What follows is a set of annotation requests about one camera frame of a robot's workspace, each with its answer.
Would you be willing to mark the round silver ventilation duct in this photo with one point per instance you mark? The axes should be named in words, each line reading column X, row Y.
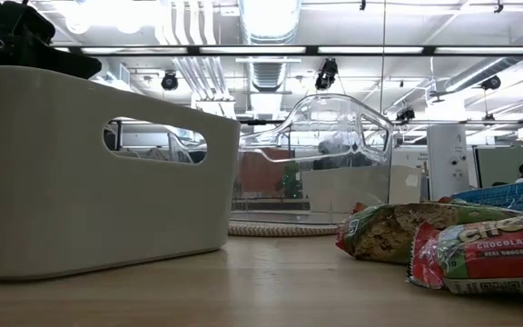
column 269, row 20

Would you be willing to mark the black ceiling camera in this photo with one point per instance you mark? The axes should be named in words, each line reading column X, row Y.
column 405, row 114
column 326, row 75
column 491, row 82
column 169, row 82

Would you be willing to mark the black overhead light bar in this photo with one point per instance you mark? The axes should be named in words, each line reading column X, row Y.
column 193, row 50

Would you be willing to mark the green partition panel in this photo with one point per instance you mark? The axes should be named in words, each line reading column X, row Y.
column 502, row 163

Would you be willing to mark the thin vertical pole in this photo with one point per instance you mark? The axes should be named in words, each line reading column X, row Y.
column 383, row 27

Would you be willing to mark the black horizontal rail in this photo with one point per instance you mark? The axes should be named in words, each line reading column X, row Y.
column 261, row 121

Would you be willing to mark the ribbed silver duct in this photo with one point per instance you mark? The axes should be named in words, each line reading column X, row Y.
column 268, row 75

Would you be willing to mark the green plant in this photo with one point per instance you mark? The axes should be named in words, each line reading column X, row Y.
column 291, row 184

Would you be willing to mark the red background panel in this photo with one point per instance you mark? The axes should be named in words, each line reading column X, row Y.
column 261, row 175

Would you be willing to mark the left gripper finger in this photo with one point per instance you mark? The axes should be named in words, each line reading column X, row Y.
column 66, row 63
column 25, row 27

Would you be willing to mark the blue granola bar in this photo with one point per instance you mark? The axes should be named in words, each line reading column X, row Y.
column 516, row 195

